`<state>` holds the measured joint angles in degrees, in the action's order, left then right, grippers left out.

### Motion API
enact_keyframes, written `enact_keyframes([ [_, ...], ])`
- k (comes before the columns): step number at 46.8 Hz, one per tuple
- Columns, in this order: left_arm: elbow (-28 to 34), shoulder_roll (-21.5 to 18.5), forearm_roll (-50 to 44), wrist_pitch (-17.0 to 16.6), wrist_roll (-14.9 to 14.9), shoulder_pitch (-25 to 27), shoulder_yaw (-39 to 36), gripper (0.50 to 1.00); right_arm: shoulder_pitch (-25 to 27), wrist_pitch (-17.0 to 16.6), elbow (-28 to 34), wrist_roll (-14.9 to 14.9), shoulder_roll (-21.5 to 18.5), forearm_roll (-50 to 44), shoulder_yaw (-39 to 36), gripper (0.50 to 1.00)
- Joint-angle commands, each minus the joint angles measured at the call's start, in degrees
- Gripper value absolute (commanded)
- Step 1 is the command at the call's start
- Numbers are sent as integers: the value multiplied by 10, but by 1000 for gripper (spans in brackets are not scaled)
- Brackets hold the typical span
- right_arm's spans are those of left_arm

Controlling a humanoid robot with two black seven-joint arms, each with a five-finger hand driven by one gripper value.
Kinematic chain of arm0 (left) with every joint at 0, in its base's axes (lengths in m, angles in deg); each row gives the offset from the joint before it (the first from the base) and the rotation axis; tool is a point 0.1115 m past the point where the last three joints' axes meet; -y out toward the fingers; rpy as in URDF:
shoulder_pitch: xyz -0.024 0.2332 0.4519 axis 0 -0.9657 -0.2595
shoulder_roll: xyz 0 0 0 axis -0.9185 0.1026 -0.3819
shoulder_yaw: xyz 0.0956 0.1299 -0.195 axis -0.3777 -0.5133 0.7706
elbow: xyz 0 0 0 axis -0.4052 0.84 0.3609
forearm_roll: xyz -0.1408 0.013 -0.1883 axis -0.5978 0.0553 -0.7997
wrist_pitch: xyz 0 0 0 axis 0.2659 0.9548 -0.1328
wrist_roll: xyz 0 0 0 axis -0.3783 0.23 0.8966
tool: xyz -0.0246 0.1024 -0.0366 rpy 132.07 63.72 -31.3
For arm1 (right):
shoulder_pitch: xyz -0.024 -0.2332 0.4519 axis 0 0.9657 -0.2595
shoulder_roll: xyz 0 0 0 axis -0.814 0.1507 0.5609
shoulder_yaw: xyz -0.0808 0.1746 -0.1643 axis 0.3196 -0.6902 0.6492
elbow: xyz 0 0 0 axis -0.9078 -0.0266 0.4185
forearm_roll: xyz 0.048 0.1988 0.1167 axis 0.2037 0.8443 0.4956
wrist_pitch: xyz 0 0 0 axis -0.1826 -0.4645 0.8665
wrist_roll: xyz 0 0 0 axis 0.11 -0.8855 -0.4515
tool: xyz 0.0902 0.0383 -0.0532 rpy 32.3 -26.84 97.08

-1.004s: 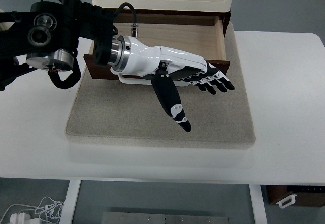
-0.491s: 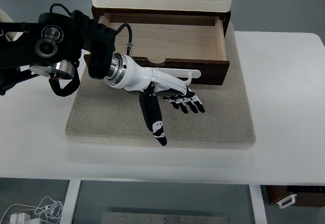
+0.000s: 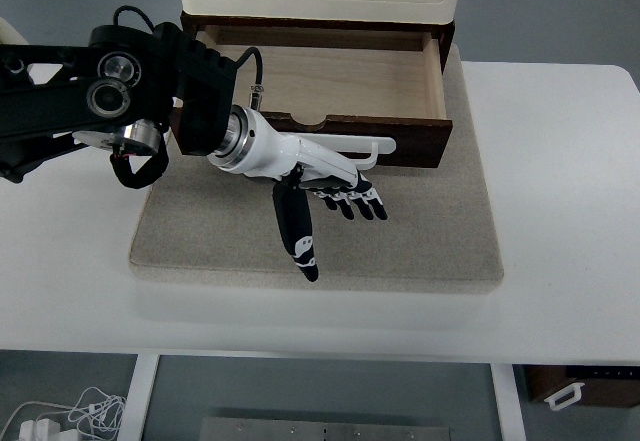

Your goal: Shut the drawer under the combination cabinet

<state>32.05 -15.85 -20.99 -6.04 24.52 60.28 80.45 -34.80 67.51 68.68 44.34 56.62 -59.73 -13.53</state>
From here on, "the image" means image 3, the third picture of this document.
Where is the white table leg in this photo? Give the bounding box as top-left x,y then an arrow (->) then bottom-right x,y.
489,363 -> 526,441
119,354 -> 161,441

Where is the white box handle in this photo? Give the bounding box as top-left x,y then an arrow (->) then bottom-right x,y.
543,382 -> 586,412

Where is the grey felt mat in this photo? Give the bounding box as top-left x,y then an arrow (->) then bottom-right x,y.
128,43 -> 505,295

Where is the grey metal plate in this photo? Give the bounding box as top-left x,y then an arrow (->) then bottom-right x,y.
199,416 -> 454,441

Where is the white charger plug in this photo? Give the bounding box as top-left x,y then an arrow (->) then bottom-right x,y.
18,418 -> 61,441

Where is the black flat device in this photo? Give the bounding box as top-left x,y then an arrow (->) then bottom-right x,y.
564,366 -> 640,380

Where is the cream and brown combination cabinet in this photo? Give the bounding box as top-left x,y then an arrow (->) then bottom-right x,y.
172,0 -> 469,60

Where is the white cable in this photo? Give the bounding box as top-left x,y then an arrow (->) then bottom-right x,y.
0,386 -> 127,441

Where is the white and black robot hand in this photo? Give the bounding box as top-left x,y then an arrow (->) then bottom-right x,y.
234,108 -> 390,283

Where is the brown wooden box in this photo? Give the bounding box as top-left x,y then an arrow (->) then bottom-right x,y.
524,364 -> 640,410

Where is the white drawer handle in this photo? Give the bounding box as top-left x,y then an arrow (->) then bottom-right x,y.
279,133 -> 397,170

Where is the dark brown wooden drawer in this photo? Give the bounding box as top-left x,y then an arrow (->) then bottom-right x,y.
169,28 -> 454,170

